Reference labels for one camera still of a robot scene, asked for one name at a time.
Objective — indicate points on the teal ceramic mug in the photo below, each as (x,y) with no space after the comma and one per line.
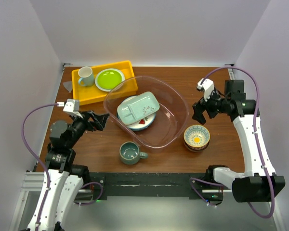
(130,153)

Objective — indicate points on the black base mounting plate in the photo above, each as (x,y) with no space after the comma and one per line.
(155,185)

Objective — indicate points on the clear plastic bin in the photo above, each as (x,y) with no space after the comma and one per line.
(170,119)

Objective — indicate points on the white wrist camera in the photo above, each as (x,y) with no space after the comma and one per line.
(71,107)
(207,87)

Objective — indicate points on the light blue rectangular dish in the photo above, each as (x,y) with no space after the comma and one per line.
(137,108)

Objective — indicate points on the light blue white mug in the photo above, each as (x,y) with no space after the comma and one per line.
(86,77)

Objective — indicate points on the watermelon pattern plate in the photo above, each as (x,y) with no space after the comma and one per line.
(137,112)
(144,128)

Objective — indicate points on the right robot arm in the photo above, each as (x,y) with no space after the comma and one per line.
(233,92)

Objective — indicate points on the grey rimmed plate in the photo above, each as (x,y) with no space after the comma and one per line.
(123,78)

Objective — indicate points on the dark bowl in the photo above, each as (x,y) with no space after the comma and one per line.
(196,149)

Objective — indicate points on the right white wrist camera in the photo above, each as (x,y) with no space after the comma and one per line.
(207,87)

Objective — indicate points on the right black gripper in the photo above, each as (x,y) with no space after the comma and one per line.
(199,108)

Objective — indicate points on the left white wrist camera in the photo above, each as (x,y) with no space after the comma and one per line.
(71,107)

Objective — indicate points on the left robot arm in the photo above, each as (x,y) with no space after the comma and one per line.
(62,178)

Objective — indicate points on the yellow blue patterned bowl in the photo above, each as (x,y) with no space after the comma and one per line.
(196,136)

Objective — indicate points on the yellow plastic tray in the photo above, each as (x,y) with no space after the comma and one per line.
(88,95)

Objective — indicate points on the lime green plate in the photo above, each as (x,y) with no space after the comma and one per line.
(108,79)

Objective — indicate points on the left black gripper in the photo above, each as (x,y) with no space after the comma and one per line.
(98,120)

